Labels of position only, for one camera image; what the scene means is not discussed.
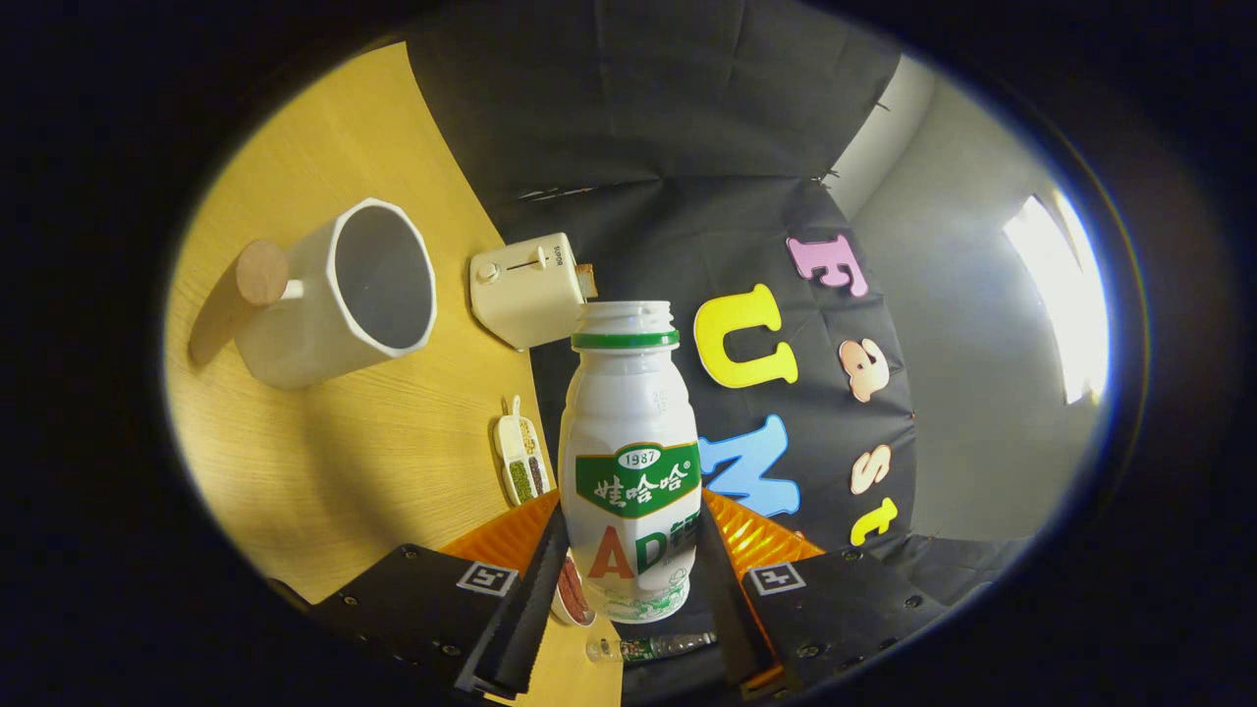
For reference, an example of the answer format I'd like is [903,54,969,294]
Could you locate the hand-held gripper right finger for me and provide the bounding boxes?
[695,489,952,700]

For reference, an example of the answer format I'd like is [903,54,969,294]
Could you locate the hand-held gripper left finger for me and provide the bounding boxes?
[309,489,573,700]

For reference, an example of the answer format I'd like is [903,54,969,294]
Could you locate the white juice bottle green label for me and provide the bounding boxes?
[558,300,704,625]

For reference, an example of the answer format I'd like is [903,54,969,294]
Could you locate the white cup with wooden handle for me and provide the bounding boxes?
[234,197,438,391]

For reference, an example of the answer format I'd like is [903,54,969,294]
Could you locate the clear plastic water bottle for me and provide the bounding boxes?
[586,631,718,664]

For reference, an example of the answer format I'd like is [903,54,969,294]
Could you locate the white round plate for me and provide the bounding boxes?
[550,550,597,629]

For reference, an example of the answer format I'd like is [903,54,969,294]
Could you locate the red meat slices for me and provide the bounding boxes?
[558,560,590,622]

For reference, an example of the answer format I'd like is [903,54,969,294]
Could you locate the white divided sauce dish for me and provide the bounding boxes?
[494,396,553,507]

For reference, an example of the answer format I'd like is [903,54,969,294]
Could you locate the wooden table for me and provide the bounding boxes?
[162,41,625,707]

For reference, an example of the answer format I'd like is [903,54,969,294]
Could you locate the cream toaster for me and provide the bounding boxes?
[469,233,590,352]

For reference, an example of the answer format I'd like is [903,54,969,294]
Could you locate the ceiling light panel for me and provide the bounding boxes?
[1002,191,1111,406]

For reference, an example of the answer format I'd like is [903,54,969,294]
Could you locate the black backdrop cloth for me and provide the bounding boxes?
[405,0,1032,707]

